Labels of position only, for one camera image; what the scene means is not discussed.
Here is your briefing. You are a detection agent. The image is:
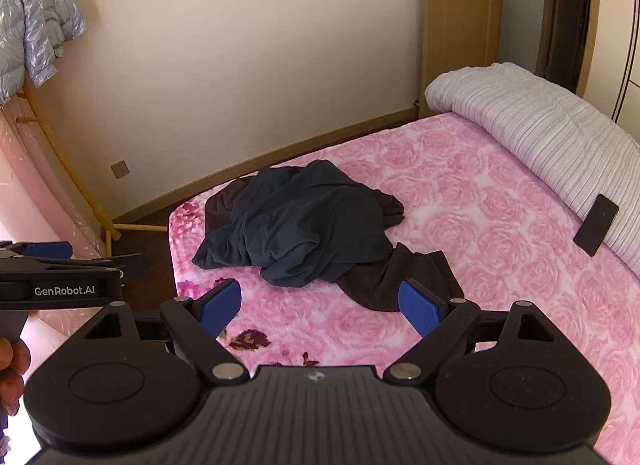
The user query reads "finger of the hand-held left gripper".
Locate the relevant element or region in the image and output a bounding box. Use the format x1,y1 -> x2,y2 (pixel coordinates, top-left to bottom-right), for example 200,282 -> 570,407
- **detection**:
65,253 -> 150,279
0,241 -> 74,261

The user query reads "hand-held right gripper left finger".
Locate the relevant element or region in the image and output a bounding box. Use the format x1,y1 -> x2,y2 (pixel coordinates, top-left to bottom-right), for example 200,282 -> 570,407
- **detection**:
75,279 -> 249,386

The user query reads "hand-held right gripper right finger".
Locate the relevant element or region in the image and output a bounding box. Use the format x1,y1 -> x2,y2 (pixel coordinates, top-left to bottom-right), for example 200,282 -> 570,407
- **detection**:
382,279 -> 566,386

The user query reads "dark brown garment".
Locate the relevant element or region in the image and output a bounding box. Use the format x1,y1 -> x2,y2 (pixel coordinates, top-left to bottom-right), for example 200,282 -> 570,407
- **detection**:
205,184 -> 464,313

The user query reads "dark navy garment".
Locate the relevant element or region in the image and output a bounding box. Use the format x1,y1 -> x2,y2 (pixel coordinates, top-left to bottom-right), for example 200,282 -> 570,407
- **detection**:
192,160 -> 396,288

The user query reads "wooden clothes rack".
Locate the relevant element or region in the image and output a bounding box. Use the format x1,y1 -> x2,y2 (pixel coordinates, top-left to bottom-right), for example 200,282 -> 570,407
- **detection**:
15,80 -> 168,242

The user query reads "person's left hand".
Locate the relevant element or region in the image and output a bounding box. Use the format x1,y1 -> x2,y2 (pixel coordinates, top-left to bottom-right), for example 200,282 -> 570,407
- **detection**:
0,336 -> 32,416

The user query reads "pink curtain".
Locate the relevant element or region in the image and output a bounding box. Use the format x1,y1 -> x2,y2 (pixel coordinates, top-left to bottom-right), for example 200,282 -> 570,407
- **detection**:
0,95 -> 113,381

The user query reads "pink rose blanket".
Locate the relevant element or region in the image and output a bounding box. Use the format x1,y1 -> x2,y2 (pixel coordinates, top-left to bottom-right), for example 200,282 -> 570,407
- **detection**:
167,112 -> 640,465

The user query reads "white ribbed quilt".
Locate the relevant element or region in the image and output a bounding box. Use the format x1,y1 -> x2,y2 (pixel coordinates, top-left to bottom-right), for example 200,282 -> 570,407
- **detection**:
424,62 -> 640,276

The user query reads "silver puffer jacket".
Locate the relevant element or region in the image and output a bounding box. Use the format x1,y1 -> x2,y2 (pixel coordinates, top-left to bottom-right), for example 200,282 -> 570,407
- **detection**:
0,0 -> 87,103

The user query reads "light wooden door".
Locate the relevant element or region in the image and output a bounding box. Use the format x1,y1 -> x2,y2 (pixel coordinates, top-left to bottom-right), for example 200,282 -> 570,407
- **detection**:
419,0 -> 503,118

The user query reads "cream wardrobe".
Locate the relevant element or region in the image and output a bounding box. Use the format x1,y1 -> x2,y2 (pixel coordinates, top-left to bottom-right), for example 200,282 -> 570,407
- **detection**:
580,0 -> 640,122

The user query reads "dark brown door frame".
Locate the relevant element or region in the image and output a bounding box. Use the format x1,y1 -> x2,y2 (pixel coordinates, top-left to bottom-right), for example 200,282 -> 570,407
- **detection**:
536,0 -> 593,94

